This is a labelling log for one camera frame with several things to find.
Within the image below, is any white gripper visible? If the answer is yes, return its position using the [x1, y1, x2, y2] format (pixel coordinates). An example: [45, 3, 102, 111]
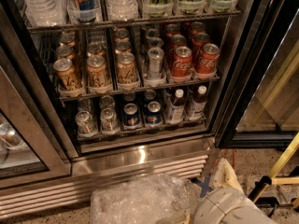
[164, 158, 250, 224]

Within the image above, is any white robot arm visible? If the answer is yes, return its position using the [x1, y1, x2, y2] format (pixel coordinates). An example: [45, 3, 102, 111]
[155, 158, 278, 224]

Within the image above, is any front right blue can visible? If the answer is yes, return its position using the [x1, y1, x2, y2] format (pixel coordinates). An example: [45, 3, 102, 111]
[146, 101, 162, 124]

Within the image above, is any front left blue can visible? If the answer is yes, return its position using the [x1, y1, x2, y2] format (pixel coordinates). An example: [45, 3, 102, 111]
[123, 103, 139, 128]

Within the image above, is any front right red cola can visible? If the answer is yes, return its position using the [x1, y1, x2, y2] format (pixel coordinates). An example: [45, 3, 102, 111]
[195, 43, 220, 75]

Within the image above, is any red cola can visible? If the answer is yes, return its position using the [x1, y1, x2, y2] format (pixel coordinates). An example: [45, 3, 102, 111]
[195, 43, 220, 75]
[171, 46, 192, 77]

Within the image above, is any front left red cola can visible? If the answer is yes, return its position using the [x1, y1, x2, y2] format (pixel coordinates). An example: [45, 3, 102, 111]
[171, 46, 192, 77]

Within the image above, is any front left silver can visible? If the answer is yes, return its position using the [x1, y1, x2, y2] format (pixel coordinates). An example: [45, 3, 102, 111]
[75, 110, 97, 136]

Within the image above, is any front right orange can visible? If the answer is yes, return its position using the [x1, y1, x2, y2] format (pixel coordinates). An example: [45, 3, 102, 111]
[117, 52, 137, 84]

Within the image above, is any silver slim can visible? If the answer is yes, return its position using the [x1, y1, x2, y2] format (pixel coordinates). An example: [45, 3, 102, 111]
[148, 47, 164, 79]

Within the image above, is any stainless steel fridge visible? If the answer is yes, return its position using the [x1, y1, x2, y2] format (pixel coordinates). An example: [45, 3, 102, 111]
[0, 0, 267, 219]

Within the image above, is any second row right cola can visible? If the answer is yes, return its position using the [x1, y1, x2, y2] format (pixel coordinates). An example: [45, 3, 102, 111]
[192, 33, 210, 52]

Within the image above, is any second row cola can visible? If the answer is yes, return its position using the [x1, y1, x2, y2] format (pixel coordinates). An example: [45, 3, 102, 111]
[169, 35, 187, 51]
[192, 33, 210, 52]

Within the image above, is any second row left cola can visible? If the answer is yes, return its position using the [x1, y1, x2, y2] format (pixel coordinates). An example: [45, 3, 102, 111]
[169, 35, 187, 51]

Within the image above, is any front middle orange can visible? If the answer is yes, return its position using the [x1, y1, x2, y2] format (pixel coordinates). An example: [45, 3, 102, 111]
[87, 55, 109, 88]

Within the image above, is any second row right orange can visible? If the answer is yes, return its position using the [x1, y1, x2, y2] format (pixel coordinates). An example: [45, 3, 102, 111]
[115, 41, 132, 54]

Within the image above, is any closed glass fridge door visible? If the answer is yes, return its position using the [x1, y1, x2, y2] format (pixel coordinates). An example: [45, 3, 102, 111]
[0, 52, 71, 189]

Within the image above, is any front left orange can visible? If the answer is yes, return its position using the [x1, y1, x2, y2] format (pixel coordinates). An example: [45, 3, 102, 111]
[53, 58, 82, 91]

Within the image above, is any second row left orange can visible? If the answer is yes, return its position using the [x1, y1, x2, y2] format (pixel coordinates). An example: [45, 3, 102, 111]
[55, 45, 76, 60]

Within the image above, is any open glass fridge door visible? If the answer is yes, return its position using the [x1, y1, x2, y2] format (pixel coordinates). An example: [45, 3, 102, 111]
[215, 0, 299, 149]

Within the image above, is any blue energy drink can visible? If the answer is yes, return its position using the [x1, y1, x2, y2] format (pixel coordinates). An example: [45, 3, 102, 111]
[71, 0, 99, 23]

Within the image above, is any blue tape cross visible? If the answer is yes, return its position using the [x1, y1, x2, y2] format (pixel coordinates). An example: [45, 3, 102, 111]
[192, 175, 213, 198]

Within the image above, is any clear bubble wrap bundle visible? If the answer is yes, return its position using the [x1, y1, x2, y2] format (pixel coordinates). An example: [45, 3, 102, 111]
[90, 175, 197, 224]

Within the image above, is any left dark juice bottle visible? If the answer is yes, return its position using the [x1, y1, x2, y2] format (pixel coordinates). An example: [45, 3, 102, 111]
[166, 89, 186, 124]

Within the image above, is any dark juice bottle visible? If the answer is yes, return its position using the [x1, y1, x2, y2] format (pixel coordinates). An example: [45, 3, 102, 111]
[186, 85, 207, 120]
[166, 89, 186, 124]

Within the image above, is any right dark juice bottle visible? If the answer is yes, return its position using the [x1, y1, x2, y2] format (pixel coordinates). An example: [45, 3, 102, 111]
[186, 85, 207, 120]

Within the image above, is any orange power cable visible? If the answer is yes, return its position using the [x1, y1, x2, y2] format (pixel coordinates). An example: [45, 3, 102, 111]
[218, 148, 237, 173]

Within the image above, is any yellow black cart frame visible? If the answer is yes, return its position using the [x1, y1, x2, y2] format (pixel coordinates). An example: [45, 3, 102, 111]
[249, 133, 299, 217]

